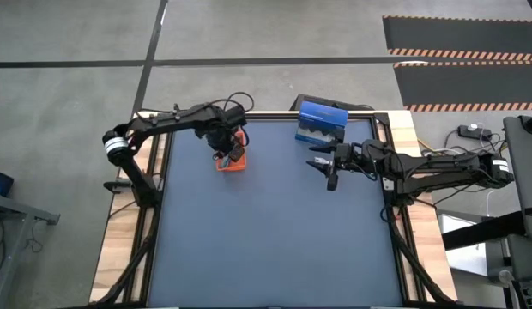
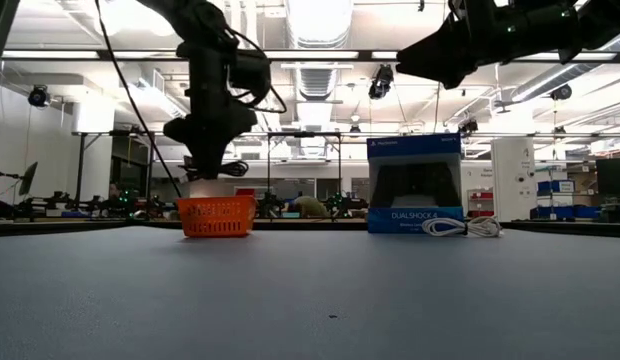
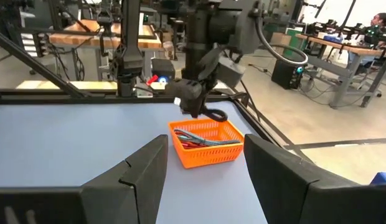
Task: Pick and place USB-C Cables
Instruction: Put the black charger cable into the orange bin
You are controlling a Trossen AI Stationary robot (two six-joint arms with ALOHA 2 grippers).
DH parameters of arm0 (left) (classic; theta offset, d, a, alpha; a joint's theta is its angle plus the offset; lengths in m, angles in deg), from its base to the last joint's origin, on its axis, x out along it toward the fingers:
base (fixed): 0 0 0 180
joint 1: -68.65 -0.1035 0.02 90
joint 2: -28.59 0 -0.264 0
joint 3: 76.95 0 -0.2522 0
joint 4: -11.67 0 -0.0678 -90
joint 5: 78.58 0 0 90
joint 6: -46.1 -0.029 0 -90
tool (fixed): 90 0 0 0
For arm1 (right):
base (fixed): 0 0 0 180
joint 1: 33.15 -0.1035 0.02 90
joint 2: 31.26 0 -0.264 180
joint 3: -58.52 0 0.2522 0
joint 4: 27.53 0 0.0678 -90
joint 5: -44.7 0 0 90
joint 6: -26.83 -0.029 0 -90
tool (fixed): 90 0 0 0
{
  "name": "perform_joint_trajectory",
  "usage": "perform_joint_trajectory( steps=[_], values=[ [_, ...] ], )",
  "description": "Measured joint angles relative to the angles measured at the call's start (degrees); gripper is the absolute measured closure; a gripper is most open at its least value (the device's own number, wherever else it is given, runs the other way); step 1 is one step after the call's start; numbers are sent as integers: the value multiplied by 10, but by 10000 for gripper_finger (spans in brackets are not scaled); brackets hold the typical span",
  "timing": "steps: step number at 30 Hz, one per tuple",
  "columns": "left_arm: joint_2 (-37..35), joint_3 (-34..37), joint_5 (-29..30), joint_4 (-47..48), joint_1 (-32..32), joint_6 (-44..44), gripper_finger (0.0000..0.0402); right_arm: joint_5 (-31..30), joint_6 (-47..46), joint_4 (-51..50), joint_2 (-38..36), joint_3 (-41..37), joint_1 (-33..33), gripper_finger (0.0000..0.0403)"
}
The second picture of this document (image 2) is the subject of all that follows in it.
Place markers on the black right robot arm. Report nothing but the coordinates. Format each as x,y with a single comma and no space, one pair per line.
605,20

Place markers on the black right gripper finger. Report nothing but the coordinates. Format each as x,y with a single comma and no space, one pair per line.
440,55

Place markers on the person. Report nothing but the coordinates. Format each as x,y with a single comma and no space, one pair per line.
309,206
115,192

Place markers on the white room pillar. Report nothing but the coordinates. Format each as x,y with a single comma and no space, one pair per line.
512,170

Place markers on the shelf with blue bins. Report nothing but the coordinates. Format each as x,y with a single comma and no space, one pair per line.
557,186

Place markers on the black overhead frame beam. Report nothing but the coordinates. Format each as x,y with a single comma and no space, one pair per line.
65,55

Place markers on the black aluminium frame post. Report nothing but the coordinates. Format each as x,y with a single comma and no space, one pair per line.
0,35

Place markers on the black computer monitor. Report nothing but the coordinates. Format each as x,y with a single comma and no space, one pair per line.
614,176

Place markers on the black ceiling-hung camera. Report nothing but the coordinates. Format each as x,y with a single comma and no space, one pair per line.
561,92
381,81
39,96

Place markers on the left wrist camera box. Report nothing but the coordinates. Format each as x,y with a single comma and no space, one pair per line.
250,75

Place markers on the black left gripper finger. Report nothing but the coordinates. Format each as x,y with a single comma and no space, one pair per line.
208,162

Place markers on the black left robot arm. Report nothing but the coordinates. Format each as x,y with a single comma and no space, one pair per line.
190,20

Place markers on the orange plastic slotted basket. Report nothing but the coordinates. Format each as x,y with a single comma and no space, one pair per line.
217,217

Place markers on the black table edge rail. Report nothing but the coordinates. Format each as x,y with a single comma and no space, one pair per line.
310,226

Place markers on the blue PlayStation controller box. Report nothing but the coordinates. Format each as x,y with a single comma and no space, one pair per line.
415,146

